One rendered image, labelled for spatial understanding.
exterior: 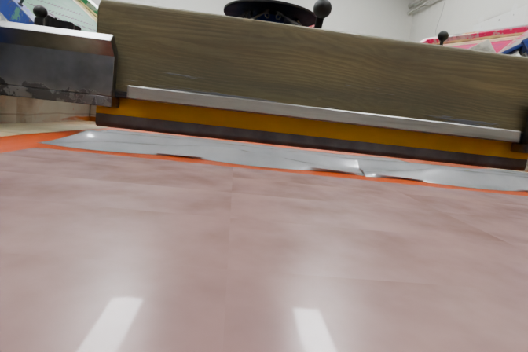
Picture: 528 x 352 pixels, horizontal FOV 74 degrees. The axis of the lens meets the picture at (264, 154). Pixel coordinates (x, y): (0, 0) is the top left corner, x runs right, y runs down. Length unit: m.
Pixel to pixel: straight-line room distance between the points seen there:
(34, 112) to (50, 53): 0.08
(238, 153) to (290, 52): 0.12
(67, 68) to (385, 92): 0.25
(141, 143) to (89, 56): 0.10
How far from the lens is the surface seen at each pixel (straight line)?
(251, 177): 0.15
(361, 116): 0.29
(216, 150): 0.20
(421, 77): 0.33
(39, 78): 0.31
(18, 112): 0.35
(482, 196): 0.21
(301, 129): 0.30
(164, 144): 0.21
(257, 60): 0.29
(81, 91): 0.30
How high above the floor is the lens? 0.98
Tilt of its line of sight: 6 degrees down
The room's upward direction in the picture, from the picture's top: 6 degrees clockwise
